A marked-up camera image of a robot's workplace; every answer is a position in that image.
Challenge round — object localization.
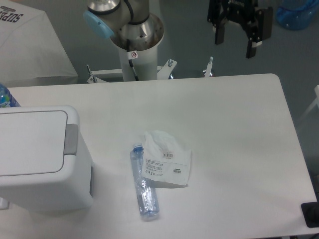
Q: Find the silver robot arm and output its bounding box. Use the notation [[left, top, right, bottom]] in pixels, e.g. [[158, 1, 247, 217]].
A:
[[83, 0, 274, 58]]

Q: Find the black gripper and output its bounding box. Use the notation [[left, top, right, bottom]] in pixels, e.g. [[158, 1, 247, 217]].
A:
[[207, 0, 273, 59]]

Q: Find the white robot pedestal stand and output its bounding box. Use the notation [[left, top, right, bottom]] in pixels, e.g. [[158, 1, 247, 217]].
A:
[[86, 37, 215, 84]]

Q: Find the blue labelled bottle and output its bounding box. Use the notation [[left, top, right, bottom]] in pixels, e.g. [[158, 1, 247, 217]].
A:
[[0, 84, 20, 108]]

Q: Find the white printed t-shirt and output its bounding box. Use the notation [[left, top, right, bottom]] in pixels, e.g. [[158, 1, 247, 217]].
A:
[[0, 0, 77, 84]]

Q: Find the grey trash can push button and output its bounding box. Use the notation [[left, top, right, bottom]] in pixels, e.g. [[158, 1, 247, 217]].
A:
[[64, 124, 79, 155]]

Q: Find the black device at table edge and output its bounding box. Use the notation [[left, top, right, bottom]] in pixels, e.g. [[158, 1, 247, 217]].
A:
[[301, 202, 319, 228]]

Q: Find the empty clear plastic bottle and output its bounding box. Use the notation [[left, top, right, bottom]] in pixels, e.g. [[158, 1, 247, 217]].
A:
[[130, 143, 160, 222]]

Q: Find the blue water jug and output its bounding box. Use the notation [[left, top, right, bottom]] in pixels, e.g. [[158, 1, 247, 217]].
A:
[[275, 0, 319, 30]]

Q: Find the white trash can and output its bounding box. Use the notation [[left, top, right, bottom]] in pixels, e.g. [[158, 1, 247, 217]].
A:
[[0, 106, 94, 212]]

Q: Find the white plastic packaging bag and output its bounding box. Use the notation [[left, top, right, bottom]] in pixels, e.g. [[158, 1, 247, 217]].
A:
[[142, 130, 191, 187]]

